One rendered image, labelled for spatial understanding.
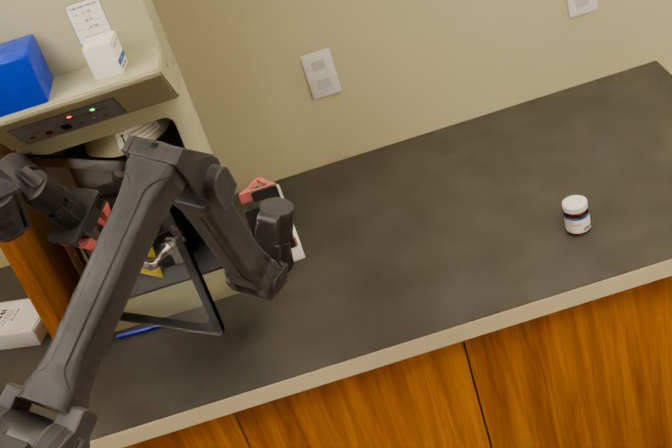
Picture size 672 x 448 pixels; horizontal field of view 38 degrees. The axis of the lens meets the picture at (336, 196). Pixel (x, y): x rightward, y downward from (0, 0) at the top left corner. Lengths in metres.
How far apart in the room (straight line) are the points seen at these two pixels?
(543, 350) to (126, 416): 0.80
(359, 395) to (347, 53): 0.81
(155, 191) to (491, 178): 1.14
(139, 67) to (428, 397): 0.83
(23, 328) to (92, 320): 1.07
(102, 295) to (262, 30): 1.22
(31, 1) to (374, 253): 0.83
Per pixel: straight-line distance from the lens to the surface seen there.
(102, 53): 1.71
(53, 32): 1.79
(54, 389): 1.12
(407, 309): 1.87
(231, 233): 1.39
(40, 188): 1.62
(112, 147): 1.90
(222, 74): 2.28
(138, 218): 1.15
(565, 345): 1.95
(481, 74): 2.39
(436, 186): 2.18
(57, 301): 2.01
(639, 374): 2.07
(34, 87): 1.71
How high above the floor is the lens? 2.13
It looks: 32 degrees down
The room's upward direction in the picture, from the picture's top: 18 degrees counter-clockwise
